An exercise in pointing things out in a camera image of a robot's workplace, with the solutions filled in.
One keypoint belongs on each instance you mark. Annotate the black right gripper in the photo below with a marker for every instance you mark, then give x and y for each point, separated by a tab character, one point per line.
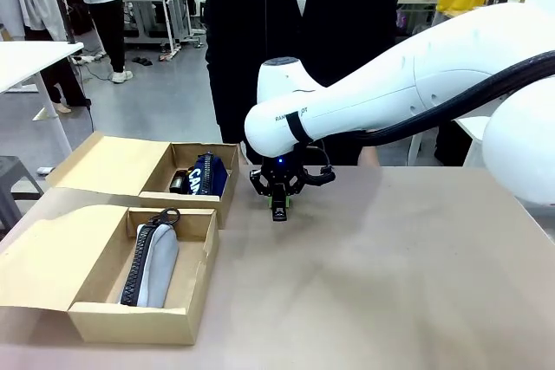
279	168

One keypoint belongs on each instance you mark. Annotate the black stapler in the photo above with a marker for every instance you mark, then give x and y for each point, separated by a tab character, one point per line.
280	214

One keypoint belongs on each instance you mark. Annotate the navy CAMPUS pencil case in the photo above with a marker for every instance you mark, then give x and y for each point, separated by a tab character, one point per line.
208	175

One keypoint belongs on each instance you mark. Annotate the grey CAMPUS pencil case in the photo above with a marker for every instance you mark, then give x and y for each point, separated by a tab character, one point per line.
152	261

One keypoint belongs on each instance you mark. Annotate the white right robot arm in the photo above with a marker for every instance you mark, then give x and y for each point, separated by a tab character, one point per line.
390	88

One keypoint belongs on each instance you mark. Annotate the large open cardboard box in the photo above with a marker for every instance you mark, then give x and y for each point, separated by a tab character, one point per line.
191	257

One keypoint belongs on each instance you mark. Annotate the small open cardboard box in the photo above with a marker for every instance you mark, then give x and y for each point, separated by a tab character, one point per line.
130	166

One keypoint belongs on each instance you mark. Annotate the person's right hand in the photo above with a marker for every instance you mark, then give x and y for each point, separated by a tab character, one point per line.
243	153

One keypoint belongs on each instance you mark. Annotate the person's left hand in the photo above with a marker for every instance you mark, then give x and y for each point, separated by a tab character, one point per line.
370	157

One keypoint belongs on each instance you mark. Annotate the person in black jacket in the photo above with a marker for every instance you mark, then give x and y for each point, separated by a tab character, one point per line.
260	19

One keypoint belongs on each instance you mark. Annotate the dark shoes on floor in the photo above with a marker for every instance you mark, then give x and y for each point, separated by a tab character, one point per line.
142	60

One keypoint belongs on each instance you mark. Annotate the dark grey plastic stool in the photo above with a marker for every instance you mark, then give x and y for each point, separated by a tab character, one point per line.
203	12

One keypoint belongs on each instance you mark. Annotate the white table with legs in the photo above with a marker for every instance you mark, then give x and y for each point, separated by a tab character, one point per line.
472	127

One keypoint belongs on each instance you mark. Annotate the white power strip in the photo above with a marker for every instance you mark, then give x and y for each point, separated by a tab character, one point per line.
86	58

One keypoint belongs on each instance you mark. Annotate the bystander white jacket black trousers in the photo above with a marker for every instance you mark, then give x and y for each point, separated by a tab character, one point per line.
102	1

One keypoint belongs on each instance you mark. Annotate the grey metal chair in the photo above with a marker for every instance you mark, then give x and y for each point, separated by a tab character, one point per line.
17	179

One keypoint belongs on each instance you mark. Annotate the black tripod pole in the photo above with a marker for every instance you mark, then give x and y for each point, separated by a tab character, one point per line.
65	19

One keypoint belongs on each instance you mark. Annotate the white side table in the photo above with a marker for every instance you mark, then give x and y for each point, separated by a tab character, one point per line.
30	60

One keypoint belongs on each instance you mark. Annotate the bystander in grey coat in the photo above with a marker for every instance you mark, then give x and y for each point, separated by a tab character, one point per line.
30	1

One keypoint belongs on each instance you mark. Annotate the background workbench with frame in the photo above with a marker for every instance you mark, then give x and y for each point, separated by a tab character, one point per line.
152	10

